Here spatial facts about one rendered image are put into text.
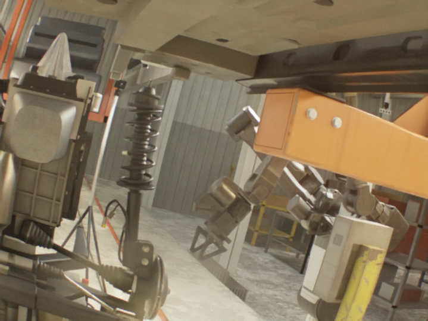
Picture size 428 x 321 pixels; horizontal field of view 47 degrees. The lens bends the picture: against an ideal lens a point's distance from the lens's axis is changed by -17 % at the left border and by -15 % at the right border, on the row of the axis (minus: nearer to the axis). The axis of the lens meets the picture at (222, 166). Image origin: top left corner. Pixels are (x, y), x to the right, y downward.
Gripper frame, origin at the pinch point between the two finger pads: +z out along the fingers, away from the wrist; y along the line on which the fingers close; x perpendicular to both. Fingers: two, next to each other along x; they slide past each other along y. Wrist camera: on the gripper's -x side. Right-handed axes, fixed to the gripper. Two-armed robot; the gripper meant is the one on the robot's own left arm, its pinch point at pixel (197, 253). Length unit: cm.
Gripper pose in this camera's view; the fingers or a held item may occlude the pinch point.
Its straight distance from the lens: 160.1
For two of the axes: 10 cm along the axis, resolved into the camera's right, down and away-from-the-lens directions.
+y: 2.8, 0.9, -9.6
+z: -6.8, 7.3, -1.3
